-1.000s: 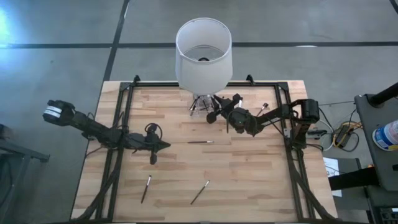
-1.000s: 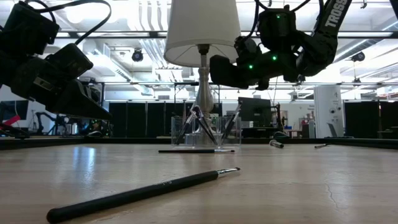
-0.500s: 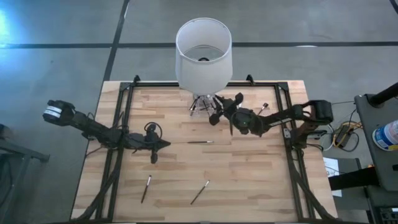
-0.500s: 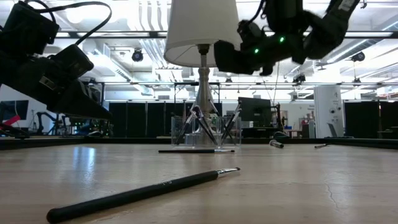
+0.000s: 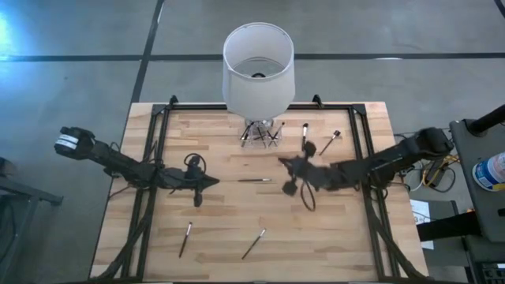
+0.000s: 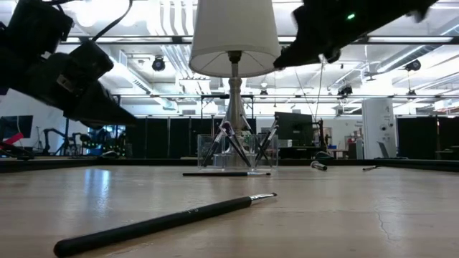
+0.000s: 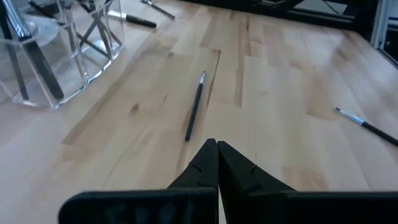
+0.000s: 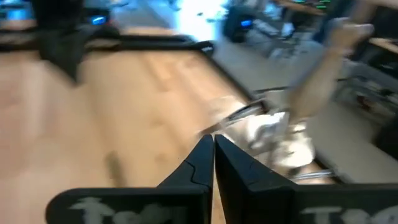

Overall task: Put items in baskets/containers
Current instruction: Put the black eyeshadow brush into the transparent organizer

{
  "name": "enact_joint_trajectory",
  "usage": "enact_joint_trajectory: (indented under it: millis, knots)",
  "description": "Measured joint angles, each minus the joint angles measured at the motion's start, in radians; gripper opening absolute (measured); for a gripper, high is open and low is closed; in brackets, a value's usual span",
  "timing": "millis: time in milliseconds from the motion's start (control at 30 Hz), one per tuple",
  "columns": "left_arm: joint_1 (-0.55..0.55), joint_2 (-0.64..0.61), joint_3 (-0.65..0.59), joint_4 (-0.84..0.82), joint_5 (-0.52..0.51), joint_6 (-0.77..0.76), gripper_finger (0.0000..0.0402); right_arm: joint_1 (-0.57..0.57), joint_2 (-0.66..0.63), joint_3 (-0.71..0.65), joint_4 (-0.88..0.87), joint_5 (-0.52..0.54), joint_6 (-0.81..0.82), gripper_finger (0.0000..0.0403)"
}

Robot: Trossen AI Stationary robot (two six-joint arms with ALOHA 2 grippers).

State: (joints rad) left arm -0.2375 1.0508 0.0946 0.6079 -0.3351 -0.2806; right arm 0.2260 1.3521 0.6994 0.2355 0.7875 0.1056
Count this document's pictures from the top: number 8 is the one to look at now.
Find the silver table lamp white shade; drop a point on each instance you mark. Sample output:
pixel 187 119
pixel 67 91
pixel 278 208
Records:
pixel 314 84

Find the clear acrylic organizer box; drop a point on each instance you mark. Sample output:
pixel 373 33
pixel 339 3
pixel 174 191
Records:
pixel 264 133

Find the long black makeup brush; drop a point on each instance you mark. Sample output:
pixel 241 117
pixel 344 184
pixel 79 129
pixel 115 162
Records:
pixel 115 168

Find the wooden workbench grey legs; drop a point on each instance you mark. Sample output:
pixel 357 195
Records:
pixel 385 45

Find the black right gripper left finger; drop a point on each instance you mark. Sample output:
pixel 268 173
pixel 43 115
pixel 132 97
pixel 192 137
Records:
pixel 140 208

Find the thick black brush white-tipped bristles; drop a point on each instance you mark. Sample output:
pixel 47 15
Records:
pixel 245 112

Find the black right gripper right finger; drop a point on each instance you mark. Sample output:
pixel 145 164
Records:
pixel 264 202

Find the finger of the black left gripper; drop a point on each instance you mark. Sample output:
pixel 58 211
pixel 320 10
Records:
pixel 66 68
pixel 76 67

